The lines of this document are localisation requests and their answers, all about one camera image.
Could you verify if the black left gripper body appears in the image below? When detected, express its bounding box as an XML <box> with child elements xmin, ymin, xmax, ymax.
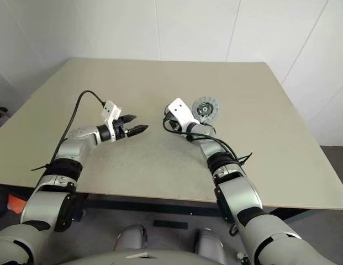
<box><xmin>113</xmin><ymin>117</ymin><xmax>130</xmax><ymax>139</ymax></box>

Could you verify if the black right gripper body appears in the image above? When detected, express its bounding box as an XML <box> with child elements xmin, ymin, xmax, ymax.
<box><xmin>163</xmin><ymin>104</ymin><xmax>181</xmax><ymax>133</ymax></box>

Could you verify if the black floor strip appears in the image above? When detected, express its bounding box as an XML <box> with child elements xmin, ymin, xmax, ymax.
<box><xmin>153</xmin><ymin>219</ymin><xmax>188</xmax><ymax>230</ymax></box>

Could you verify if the grey rounded robot leg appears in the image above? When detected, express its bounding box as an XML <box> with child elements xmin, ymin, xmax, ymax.
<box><xmin>114</xmin><ymin>224</ymin><xmax>149</xmax><ymax>251</ymax></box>
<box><xmin>194</xmin><ymin>228</ymin><xmax>229</xmax><ymax>264</ymax></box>

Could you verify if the grey robot torso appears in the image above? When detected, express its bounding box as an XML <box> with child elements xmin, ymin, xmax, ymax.
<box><xmin>57</xmin><ymin>242</ymin><xmax>241</xmax><ymax>265</ymax></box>

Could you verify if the orange floor object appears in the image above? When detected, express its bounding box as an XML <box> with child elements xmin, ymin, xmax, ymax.
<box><xmin>7</xmin><ymin>194</ymin><xmax>25</xmax><ymax>213</ymax></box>

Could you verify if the small white black device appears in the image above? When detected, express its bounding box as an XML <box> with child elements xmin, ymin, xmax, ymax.
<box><xmin>236</xmin><ymin>252</ymin><xmax>251</xmax><ymax>265</ymax></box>

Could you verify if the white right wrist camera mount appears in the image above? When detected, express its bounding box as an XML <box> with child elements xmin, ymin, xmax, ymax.
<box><xmin>167</xmin><ymin>98</ymin><xmax>196</xmax><ymax>130</ymax></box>

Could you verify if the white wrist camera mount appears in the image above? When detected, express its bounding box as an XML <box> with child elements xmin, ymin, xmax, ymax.
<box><xmin>167</xmin><ymin>98</ymin><xmax>196</xmax><ymax>130</ymax></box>
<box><xmin>101</xmin><ymin>101</ymin><xmax>122</xmax><ymax>143</ymax></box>

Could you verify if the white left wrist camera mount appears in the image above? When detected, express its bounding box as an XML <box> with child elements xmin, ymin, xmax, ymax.
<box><xmin>101</xmin><ymin>101</ymin><xmax>122</xmax><ymax>143</ymax></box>

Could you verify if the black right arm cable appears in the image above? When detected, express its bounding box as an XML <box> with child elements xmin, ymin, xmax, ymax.
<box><xmin>162</xmin><ymin>117</ymin><xmax>240</xmax><ymax>168</ymax></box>

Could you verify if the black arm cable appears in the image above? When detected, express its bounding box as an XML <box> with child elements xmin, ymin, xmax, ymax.
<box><xmin>162</xmin><ymin>117</ymin><xmax>240</xmax><ymax>168</ymax></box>
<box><xmin>51</xmin><ymin>89</ymin><xmax>106</xmax><ymax>163</ymax></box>

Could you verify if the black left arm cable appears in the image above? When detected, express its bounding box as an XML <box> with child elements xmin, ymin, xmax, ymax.
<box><xmin>51</xmin><ymin>89</ymin><xmax>106</xmax><ymax>163</ymax></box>

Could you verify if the black table frame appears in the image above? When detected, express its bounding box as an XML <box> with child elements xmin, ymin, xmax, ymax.
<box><xmin>74</xmin><ymin>192</ymin><xmax>318</xmax><ymax>221</ymax></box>

